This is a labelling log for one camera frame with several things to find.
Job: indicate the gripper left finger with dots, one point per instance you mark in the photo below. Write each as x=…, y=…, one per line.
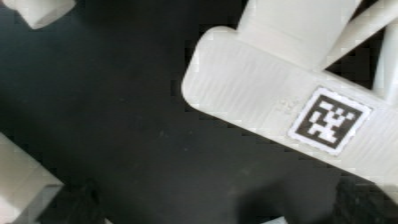
x=75, y=207

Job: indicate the white left border block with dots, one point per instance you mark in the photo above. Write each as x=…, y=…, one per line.
x=29, y=185

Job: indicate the white chair back frame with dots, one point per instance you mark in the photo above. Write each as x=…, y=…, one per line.
x=258, y=84

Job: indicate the white chair seat block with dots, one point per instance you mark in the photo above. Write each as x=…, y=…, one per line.
x=39, y=11

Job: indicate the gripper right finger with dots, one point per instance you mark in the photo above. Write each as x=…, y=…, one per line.
x=365, y=206

